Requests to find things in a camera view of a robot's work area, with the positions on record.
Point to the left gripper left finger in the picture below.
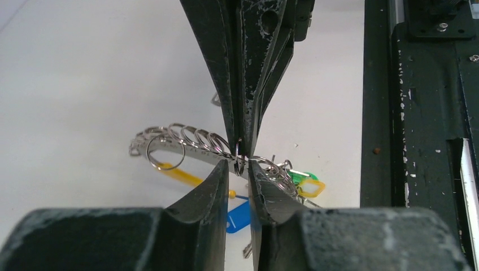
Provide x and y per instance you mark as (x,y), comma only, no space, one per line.
(194,226)

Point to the yellow tagged key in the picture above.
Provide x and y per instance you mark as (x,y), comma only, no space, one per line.
(310,188)

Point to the black tagged key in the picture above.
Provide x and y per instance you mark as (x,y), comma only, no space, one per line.
(215,100)

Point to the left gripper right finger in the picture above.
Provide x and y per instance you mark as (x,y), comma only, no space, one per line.
(277,233)

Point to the green tagged key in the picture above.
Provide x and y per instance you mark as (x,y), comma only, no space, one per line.
(298,177)

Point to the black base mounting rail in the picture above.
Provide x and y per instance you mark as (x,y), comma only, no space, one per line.
(420,112)

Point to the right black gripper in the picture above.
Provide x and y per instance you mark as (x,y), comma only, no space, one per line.
(265,28)

